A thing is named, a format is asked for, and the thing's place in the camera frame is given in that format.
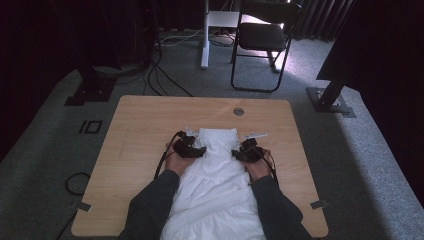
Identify black floor cables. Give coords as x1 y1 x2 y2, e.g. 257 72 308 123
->
142 58 195 98

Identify dark curtain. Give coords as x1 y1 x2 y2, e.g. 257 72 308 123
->
292 0 355 42

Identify white desk leg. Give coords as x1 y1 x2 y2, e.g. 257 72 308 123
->
200 0 242 70

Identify white floor cable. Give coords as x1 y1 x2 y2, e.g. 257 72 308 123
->
157 27 205 48

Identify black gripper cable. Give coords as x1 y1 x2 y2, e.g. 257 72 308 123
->
153 130 187 181
260 147 280 187

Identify black stand base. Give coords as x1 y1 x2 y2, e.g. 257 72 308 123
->
64 64 118 107

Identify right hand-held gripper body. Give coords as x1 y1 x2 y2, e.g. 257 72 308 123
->
239 132 269 164

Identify person's right hand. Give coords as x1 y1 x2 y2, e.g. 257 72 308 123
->
244 149 273 183

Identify person's left hand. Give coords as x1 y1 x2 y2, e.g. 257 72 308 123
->
165 142 198 177

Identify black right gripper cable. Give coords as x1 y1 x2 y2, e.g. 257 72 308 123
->
260 147 280 187

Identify black folding chair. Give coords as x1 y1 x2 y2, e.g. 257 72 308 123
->
230 0 304 94

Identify grey tape piece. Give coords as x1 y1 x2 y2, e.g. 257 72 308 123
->
76 200 93 213
309 199 330 211

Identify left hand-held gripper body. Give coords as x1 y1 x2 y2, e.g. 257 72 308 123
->
172 126 202 158

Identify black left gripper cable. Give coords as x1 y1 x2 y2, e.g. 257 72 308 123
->
153 130 187 181

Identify white pleated skirt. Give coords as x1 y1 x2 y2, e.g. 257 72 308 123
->
159 127 268 240

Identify black post on metal base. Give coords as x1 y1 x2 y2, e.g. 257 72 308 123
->
306 73 357 119

